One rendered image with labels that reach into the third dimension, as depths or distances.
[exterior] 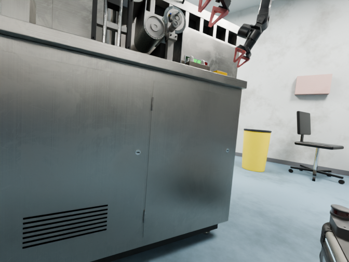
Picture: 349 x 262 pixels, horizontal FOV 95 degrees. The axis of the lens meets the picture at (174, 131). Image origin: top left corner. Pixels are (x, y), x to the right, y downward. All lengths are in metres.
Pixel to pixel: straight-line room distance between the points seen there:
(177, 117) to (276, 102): 3.12
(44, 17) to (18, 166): 0.93
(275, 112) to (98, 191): 3.41
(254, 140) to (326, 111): 1.51
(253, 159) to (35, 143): 2.50
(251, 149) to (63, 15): 2.50
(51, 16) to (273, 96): 3.43
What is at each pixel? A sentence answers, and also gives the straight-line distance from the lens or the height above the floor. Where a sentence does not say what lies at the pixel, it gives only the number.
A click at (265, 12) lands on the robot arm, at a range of 1.22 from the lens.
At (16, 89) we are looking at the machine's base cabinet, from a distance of 0.67.
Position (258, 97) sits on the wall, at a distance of 3.74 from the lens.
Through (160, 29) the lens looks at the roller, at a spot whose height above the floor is 1.17.
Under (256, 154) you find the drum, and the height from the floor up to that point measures 0.27.
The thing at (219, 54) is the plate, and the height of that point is 1.32.
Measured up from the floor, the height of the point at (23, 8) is 1.09.
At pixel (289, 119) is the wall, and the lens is 3.68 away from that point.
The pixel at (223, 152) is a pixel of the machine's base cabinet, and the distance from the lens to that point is 0.91.
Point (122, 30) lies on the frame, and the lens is 0.88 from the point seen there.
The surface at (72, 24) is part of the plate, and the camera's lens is 1.35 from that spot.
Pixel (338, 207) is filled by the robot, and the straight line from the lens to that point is 1.11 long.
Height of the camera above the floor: 0.66
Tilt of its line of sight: 4 degrees down
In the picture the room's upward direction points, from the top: 5 degrees clockwise
